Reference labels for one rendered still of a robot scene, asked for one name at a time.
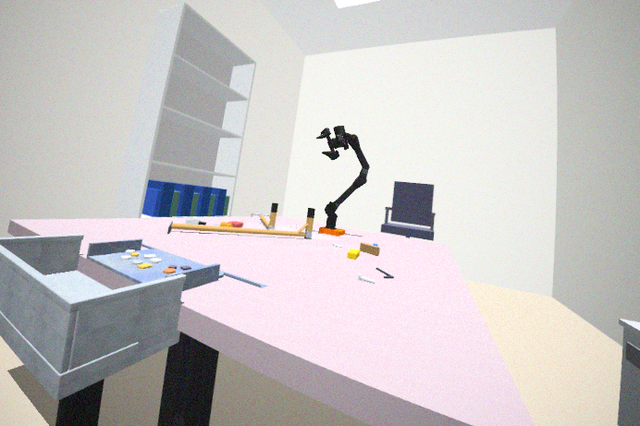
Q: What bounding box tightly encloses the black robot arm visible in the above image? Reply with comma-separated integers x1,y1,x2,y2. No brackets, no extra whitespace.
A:
324,126,370,230

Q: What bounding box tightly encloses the long scraper with wooden handle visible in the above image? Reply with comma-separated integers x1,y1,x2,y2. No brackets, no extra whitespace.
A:
167,208,315,239

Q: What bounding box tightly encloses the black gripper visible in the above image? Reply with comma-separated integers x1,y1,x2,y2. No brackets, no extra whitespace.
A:
317,128,339,160

